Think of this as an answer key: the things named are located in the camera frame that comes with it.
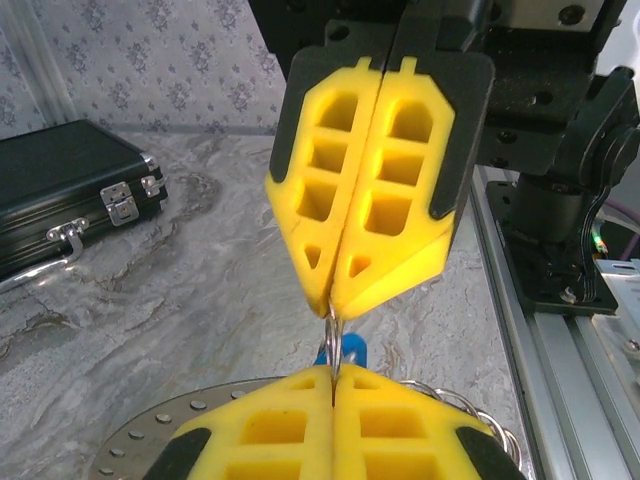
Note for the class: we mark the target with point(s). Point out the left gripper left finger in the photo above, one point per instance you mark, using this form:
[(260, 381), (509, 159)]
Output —
[(260, 440)]

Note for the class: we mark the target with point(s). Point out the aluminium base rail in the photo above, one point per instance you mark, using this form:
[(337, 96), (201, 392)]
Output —
[(575, 390)]

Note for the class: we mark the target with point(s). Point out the black hard case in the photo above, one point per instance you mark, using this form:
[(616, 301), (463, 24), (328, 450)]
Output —
[(60, 170)]

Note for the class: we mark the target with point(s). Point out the blue key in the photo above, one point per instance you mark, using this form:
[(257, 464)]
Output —
[(356, 347)]

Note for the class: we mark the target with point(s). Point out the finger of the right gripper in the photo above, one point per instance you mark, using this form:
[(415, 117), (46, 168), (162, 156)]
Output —
[(300, 165), (440, 150)]

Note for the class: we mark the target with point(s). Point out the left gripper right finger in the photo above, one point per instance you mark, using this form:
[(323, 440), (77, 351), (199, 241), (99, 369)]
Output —
[(400, 440)]

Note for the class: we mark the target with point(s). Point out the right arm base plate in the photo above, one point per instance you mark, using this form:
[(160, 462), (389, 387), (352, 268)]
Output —
[(550, 295)]

